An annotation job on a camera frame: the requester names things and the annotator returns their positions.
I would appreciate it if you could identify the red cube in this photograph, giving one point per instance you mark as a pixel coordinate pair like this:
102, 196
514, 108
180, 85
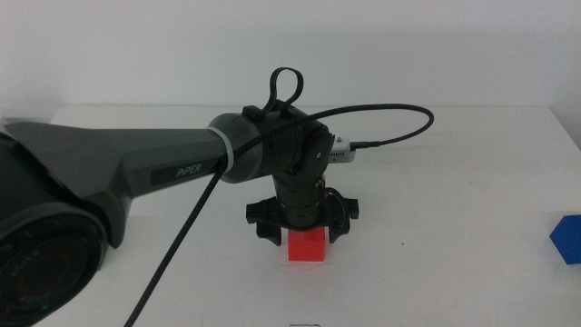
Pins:
306, 247

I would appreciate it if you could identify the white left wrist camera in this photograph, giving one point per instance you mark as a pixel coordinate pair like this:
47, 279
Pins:
342, 154

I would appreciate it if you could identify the blue cube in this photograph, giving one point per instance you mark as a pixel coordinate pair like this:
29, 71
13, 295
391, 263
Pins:
567, 238

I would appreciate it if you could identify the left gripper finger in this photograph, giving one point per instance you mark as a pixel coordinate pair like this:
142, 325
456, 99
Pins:
271, 232
337, 230

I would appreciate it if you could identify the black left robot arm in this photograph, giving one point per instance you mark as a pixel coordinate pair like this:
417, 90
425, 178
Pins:
113, 154

